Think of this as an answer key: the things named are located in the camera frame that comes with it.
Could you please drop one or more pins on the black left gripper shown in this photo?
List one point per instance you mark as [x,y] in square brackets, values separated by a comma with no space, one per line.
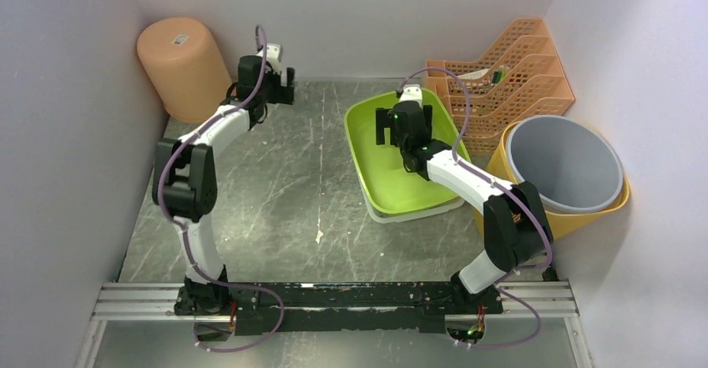
[284,94]

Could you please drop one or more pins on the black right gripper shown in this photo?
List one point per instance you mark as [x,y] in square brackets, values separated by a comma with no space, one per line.
[385,119]

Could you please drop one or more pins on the green plastic tub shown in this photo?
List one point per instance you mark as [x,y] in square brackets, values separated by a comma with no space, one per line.
[388,187]

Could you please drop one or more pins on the white perforated plastic basket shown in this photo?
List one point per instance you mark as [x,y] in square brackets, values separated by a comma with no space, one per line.
[415,213]

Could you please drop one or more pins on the orange plastic bucket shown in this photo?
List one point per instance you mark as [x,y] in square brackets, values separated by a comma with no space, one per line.
[185,66]

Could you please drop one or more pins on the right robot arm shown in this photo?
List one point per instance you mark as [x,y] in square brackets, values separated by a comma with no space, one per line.
[515,226]

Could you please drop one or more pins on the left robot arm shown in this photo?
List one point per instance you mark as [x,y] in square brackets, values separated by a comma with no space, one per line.
[185,185]

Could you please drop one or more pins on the white paper booklet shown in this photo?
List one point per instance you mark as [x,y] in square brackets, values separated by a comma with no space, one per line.
[481,74]

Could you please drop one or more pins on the coloured marker set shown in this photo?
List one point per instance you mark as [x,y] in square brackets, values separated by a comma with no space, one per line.
[498,75]

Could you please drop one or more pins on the orange plastic file organizer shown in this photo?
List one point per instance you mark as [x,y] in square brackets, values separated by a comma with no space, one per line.
[536,84]

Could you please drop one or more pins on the grey plastic bin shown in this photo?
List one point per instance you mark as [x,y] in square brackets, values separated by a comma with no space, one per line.
[564,163]

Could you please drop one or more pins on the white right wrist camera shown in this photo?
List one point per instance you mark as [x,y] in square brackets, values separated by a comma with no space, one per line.
[411,93]

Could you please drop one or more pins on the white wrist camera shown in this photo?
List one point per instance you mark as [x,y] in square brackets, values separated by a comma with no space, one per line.
[273,56]
[411,93]

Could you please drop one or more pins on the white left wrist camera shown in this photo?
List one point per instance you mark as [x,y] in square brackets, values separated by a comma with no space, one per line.
[273,56]

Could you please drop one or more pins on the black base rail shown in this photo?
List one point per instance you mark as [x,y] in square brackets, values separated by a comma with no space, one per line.
[258,308]

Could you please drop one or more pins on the aluminium frame rail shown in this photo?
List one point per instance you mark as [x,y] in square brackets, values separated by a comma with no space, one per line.
[155,301]

